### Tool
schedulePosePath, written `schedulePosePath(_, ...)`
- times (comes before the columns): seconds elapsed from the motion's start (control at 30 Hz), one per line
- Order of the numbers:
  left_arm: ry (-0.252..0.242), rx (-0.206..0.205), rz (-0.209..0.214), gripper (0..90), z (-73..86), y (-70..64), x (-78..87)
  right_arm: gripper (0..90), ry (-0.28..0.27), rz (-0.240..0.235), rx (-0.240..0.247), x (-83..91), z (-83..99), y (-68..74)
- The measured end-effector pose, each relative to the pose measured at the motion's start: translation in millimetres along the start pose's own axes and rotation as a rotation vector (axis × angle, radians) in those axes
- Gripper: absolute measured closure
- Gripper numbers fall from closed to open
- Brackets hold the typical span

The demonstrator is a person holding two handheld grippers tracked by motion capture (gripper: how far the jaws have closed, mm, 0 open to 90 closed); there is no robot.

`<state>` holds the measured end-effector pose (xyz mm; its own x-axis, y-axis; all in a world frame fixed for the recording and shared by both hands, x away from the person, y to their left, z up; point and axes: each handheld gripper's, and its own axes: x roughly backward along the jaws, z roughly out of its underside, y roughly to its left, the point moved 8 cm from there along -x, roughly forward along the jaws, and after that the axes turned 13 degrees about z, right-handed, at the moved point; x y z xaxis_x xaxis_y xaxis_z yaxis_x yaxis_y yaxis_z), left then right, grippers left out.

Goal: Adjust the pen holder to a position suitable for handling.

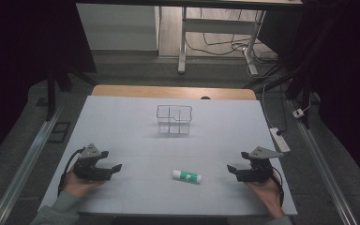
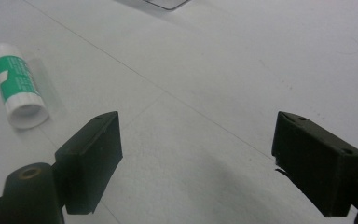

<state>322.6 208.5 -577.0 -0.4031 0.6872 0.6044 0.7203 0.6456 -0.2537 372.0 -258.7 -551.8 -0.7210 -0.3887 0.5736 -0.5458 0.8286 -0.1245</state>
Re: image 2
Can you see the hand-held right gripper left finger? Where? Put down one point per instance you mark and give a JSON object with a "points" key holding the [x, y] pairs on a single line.
{"points": [[87, 161]]}

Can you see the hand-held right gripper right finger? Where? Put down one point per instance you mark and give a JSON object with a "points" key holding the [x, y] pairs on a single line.
{"points": [[317, 165]]}

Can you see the green and white glue stick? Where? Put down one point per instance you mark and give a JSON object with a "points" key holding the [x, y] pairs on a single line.
{"points": [[15, 84]]}

